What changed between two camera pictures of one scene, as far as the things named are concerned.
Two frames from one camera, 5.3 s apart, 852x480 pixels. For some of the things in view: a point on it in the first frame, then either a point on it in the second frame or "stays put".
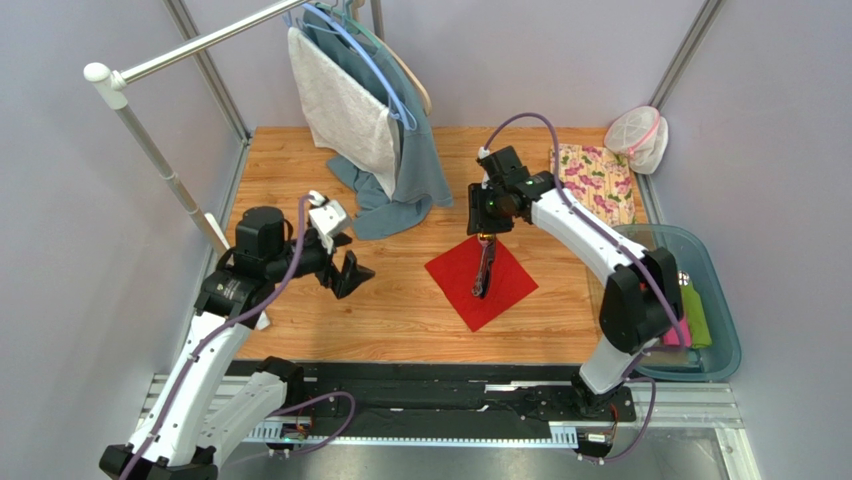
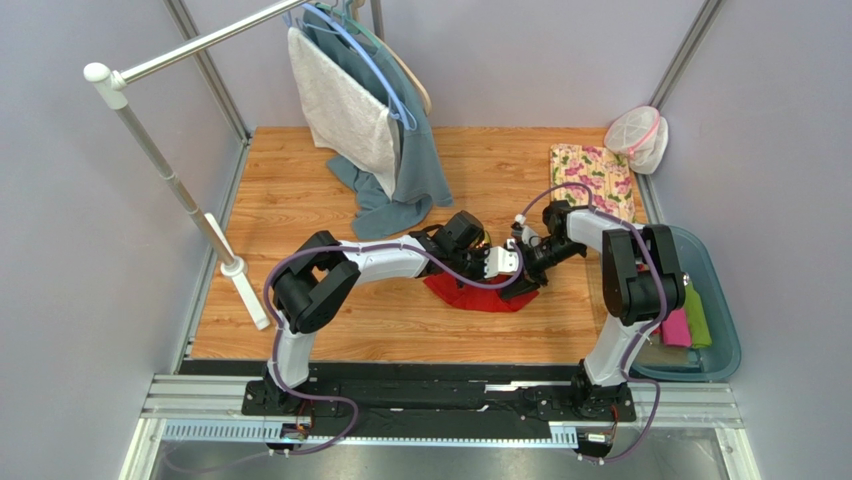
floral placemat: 599,178 stays put
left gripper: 352,275 → 481,255
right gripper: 480,220 → 532,259
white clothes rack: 112,89 stays put
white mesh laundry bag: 642,133 stays put
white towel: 346,117 stays put
